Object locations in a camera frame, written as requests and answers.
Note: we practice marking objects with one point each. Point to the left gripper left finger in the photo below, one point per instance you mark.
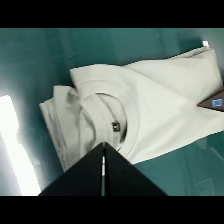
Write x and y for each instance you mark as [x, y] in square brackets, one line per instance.
[83, 178]

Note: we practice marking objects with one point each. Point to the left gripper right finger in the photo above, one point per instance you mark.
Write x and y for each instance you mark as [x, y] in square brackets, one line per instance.
[126, 178]

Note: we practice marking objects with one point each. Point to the white T-shirt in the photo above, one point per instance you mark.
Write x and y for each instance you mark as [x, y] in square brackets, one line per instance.
[156, 100]

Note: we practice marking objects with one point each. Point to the brown garment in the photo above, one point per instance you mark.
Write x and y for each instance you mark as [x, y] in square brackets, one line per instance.
[213, 101]

